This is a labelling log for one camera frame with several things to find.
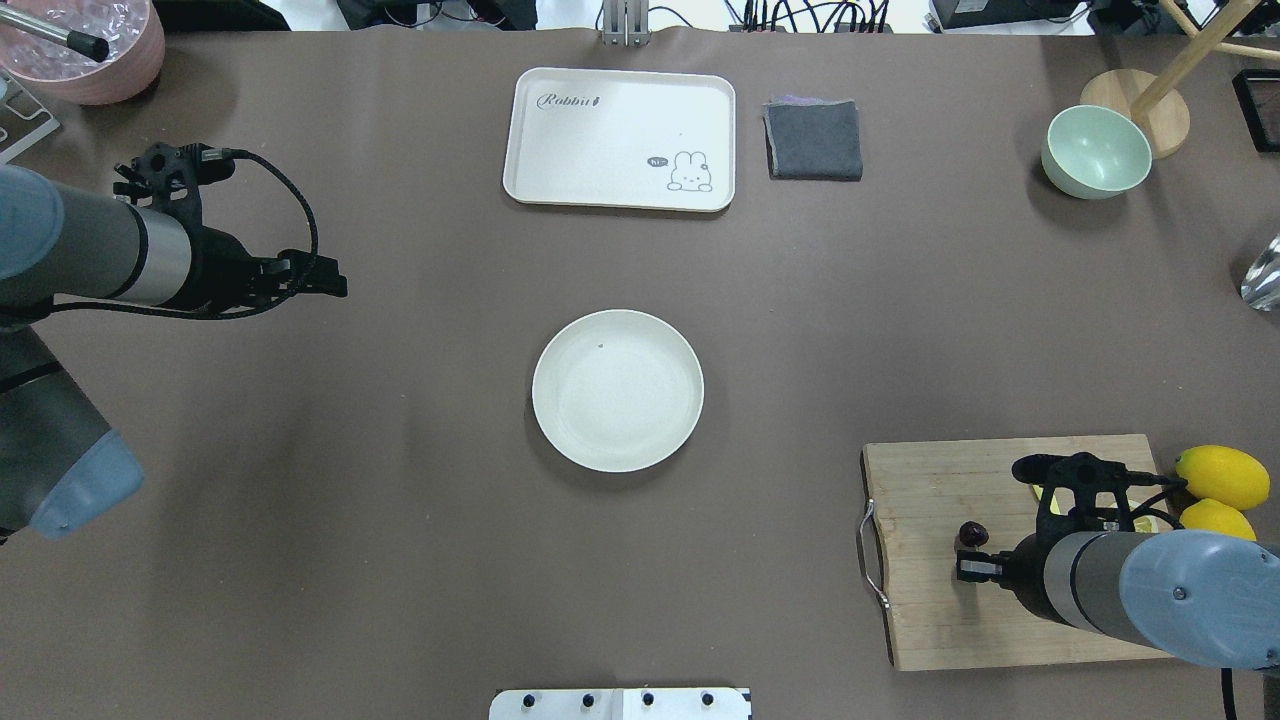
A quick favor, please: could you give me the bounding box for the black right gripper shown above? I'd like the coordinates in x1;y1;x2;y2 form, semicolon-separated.
955;536;1051;621

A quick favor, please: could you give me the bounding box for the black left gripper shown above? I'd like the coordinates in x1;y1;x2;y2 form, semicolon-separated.
186;227;349;313

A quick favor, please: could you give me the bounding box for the dark red cherry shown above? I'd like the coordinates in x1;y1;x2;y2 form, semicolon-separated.
955;521;989;550

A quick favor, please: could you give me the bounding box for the round white plate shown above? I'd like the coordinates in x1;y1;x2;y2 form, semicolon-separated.
530;309;705;474

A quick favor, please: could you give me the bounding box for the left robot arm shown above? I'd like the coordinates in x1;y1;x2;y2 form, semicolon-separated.
1;143;348;539

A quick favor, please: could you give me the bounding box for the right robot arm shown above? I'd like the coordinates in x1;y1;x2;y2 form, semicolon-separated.
955;529;1279;676

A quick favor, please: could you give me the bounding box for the white rabbit tray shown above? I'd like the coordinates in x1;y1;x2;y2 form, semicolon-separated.
502;67;737;213

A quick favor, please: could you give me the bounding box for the wooden cutting board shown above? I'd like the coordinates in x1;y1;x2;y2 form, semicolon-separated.
863;434;1161;671

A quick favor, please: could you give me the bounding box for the whole yellow lemon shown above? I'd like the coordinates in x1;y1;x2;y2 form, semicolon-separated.
1174;445;1271;511
1179;498;1257;542

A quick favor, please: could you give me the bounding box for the pink ice bucket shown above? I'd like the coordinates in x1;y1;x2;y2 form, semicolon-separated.
1;1;165;106

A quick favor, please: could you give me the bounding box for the pale green bowl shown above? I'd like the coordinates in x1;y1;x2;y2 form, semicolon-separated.
1039;105;1153;200

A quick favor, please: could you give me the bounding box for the grey folded cloth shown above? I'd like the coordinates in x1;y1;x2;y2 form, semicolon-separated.
763;96;864;182

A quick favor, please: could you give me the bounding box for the wooden stand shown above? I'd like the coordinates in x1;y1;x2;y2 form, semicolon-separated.
1079;1;1277;159

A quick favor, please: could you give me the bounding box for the black framed object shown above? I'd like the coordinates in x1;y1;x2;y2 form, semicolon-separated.
1231;69;1279;152

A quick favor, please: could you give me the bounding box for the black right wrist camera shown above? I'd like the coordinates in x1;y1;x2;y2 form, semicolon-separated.
1011;452;1187;548

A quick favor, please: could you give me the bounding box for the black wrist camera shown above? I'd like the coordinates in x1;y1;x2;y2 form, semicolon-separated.
1011;452;1187;548
111;142;239;229

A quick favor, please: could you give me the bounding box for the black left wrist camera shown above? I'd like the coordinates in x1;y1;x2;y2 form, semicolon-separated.
111;142;239;229

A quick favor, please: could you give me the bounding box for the metal ice scoop handle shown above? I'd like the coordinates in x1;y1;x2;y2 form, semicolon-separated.
1;3;110;63

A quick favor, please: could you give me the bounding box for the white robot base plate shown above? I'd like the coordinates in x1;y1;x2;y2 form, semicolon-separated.
488;687;753;719

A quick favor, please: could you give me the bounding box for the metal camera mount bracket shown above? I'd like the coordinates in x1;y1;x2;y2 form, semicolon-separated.
599;0;652;47

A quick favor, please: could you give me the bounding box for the bundle of black cables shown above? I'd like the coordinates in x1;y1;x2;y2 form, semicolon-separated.
724;0;896;35

